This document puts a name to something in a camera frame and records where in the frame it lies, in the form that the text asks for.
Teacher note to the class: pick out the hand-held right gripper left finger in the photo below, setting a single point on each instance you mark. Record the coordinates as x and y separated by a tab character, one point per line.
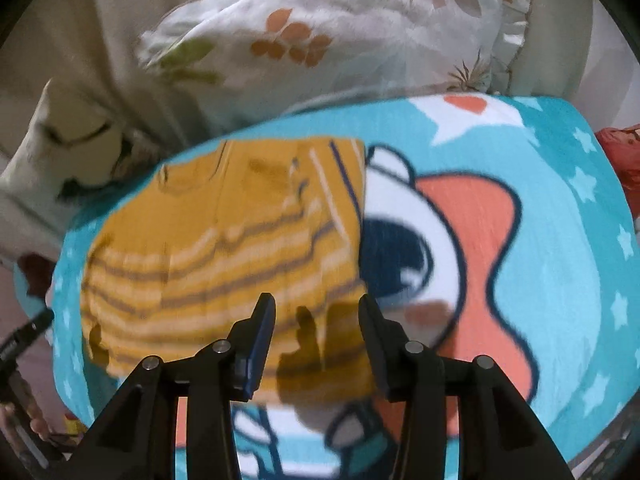
262	341

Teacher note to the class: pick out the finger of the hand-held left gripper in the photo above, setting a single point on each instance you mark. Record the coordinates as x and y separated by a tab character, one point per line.
29	329

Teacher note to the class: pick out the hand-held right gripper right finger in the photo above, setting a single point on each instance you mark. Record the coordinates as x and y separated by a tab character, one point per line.
369	332

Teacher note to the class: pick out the yellow striped sweater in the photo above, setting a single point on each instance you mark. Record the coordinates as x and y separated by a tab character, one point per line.
210	255

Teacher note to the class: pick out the person's left hand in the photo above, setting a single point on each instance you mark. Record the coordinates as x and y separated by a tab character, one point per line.
38	426

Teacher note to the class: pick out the dark red cloth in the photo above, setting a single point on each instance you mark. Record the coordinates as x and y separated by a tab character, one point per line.
36	272

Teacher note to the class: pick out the teal star printed blanket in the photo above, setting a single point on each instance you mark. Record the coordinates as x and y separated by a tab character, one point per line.
550	260

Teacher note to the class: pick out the bright red cloth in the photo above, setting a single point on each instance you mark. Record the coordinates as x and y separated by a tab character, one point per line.
622	160

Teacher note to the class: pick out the white leaf print pillow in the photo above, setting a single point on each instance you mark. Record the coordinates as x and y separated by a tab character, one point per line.
340	25

